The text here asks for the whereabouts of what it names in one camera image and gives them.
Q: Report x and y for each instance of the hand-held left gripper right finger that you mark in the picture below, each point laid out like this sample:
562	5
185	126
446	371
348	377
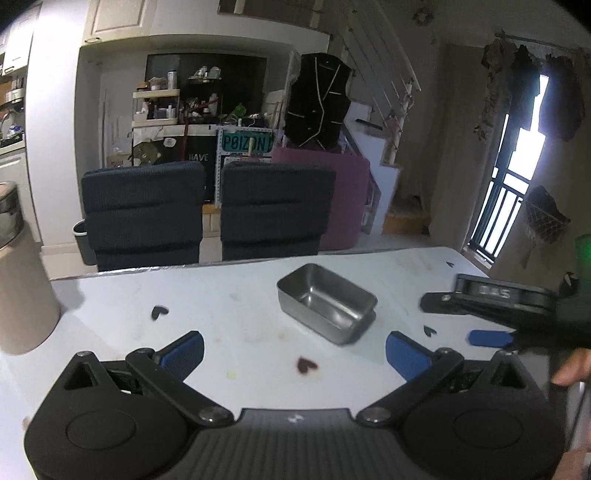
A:
406	355

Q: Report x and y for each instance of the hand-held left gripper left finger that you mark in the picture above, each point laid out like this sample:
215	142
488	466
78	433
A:
184	351

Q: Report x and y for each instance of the white stair cabinet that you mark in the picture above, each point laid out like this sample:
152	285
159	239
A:
378	184

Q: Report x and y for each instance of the stair railing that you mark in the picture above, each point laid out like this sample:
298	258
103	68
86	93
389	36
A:
383	55

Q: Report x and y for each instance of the cream shelf rack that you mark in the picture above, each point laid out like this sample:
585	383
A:
154	121

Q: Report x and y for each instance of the purple board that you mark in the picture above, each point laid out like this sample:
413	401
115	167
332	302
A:
346	198

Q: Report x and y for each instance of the black vest with white trim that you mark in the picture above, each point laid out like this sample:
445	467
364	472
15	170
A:
318	101

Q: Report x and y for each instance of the mottled hanging garment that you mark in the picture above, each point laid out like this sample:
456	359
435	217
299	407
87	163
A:
494	69

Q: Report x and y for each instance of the dark blue chair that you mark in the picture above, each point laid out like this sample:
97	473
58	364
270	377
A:
272	207
143	217

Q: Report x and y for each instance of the beige canister with steel lid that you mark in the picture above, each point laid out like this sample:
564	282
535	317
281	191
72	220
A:
23	295

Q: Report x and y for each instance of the teal sign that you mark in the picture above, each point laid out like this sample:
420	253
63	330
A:
244	142

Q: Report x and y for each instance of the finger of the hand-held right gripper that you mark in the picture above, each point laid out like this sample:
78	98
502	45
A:
491	338
480	305

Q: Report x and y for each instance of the steel rectangular container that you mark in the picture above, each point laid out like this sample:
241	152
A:
323	295

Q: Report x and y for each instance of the white kitchen base cabinet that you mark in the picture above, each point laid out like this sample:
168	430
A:
14	198

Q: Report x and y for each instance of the dark hanging garment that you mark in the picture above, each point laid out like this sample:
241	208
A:
561	97

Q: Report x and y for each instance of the hanging mesh bag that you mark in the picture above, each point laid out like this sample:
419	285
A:
545	214

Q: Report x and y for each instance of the small black bin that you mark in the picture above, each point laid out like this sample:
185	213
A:
83	244

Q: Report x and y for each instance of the person's right hand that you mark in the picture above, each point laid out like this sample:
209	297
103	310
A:
575	368

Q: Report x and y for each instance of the white upper cabinet door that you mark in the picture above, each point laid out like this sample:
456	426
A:
120	18

